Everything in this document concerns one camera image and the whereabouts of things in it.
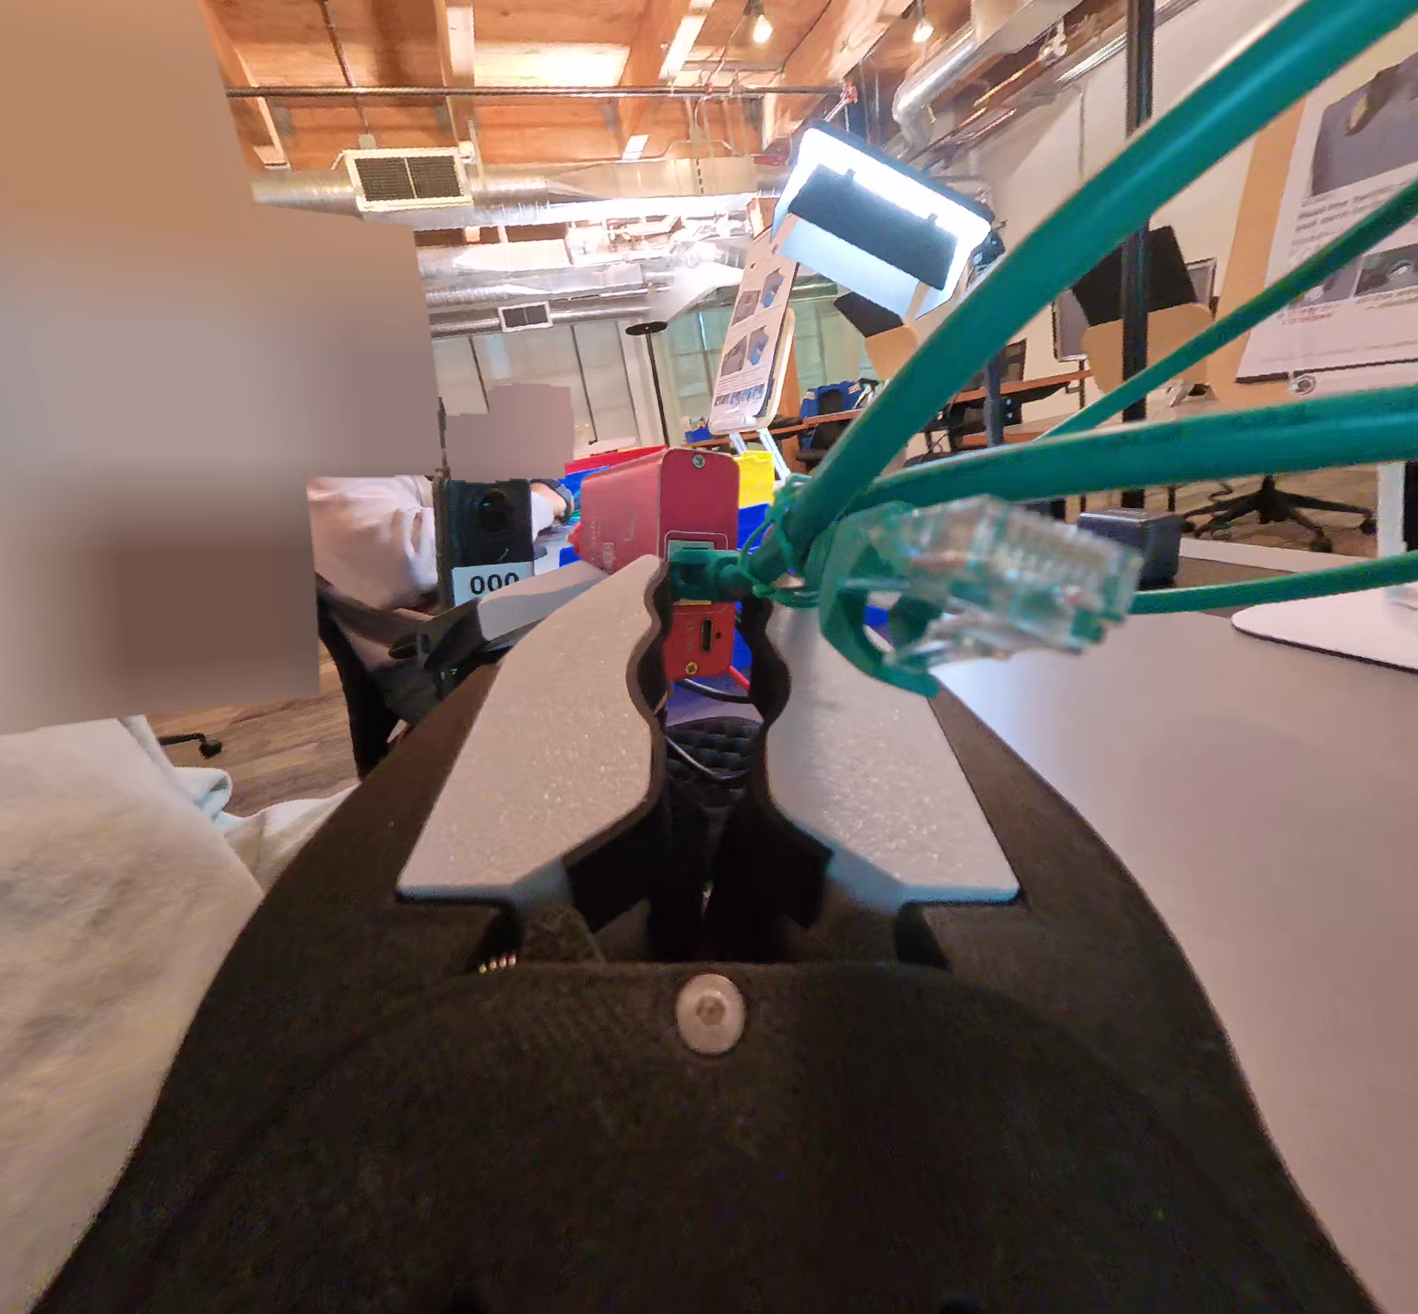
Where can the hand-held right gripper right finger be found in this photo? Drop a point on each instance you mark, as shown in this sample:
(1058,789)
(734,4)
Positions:
(875,783)

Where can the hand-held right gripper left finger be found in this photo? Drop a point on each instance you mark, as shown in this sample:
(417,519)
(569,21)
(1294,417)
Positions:
(532,760)

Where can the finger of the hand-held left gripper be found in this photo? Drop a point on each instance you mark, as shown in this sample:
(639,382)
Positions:
(542,601)

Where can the red metal port box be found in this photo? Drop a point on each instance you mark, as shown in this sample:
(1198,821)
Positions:
(654,506)

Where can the person's left forearm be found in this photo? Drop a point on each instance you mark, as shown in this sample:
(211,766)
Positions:
(370,545)

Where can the black floor lamp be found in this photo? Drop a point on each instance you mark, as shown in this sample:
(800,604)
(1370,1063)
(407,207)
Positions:
(654,384)

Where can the yellow plastic bin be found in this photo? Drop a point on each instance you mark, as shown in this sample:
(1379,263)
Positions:
(755,479)

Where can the instruction poster board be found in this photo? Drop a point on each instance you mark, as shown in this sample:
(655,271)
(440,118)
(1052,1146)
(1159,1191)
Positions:
(753,340)
(1351,174)

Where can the small dark grey box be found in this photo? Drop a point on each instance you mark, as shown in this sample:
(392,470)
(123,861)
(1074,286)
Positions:
(1130,545)

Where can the white ceiling air vent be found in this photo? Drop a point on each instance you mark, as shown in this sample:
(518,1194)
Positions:
(404,177)

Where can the long wooden desk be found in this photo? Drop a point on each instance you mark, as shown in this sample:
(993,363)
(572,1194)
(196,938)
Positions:
(1041,384)

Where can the white led light panel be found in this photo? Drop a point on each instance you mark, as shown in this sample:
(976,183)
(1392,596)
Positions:
(853,278)

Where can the person's white sweatshirt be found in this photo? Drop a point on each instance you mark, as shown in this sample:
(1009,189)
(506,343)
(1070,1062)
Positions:
(110,949)

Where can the white stand base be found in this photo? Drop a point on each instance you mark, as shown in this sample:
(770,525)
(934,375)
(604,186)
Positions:
(1329,628)

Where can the black office chair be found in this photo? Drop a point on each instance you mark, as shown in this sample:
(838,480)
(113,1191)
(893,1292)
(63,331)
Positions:
(1273,506)

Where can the wooden back chair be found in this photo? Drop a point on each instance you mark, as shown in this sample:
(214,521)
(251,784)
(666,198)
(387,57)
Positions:
(1151,351)

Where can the ceiling spot lamp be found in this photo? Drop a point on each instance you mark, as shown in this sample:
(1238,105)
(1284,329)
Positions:
(759,27)
(920,30)

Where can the black stand pole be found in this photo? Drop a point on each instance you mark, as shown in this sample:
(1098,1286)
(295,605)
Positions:
(1140,174)

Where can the silver ventilation duct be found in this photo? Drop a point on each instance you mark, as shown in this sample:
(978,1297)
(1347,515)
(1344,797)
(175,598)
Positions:
(553,191)
(942,73)

